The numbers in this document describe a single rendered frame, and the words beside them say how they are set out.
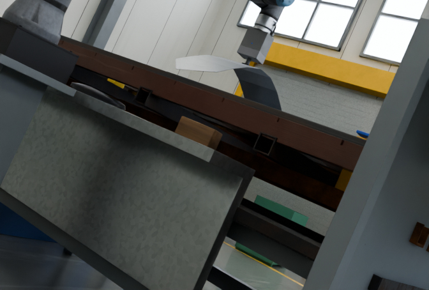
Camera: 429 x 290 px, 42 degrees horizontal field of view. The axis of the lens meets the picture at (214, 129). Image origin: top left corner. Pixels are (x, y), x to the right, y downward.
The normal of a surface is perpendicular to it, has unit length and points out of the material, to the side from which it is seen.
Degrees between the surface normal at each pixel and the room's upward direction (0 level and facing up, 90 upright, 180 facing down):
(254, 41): 90
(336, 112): 90
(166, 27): 90
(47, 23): 77
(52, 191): 90
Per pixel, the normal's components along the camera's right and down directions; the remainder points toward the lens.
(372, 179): -0.51, -0.29
